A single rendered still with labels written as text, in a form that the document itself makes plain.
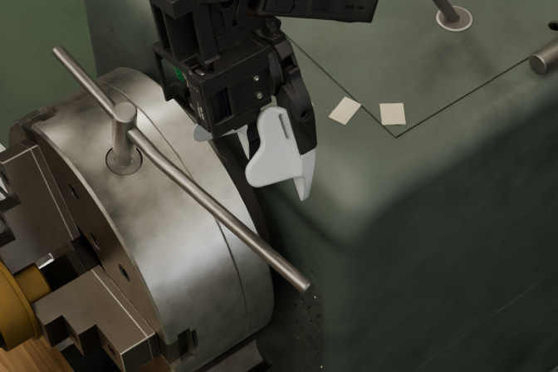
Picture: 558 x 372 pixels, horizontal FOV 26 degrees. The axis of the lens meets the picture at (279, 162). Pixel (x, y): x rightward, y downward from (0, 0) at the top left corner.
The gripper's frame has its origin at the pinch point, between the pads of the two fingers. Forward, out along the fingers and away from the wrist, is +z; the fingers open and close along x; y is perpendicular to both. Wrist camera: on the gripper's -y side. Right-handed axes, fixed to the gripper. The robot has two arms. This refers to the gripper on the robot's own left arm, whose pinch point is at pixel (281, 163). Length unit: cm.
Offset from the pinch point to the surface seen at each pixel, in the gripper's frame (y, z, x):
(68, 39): -47, 93, -178
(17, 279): 18.5, 17.5, -23.6
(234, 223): 5.2, 3.7, -0.6
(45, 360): 17, 38, -33
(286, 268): 4.6, 4.9, 5.6
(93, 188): 10.4, 6.7, -17.0
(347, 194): -7.1, 9.3, -2.0
